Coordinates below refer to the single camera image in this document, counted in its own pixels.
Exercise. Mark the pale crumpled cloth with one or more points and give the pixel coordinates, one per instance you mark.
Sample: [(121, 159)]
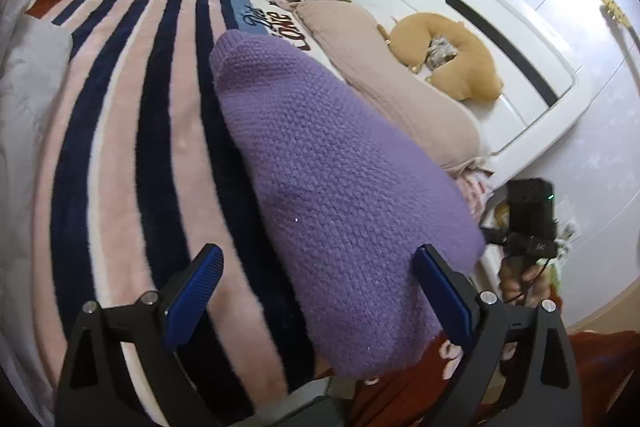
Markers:
[(30, 72)]

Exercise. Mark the pink navy striped blanket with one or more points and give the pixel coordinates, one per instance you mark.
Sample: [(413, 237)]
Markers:
[(125, 132)]

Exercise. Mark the person's right hand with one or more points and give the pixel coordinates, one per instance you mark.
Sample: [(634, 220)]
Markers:
[(539, 289)]

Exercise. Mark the yellow guitar headstock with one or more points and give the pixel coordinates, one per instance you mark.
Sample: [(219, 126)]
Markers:
[(612, 9)]

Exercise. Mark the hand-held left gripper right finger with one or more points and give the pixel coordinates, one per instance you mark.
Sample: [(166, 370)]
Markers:
[(445, 297)]

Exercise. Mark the purple knitted cardigan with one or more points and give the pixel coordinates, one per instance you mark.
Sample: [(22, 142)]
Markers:
[(325, 157)]

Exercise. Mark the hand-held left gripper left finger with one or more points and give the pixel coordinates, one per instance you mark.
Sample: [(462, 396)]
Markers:
[(195, 297)]

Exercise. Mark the brown plush neck pillow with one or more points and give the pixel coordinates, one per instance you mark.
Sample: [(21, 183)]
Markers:
[(465, 67)]

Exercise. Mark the red patterned pajamas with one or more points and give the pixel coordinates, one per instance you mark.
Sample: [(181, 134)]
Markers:
[(600, 367)]

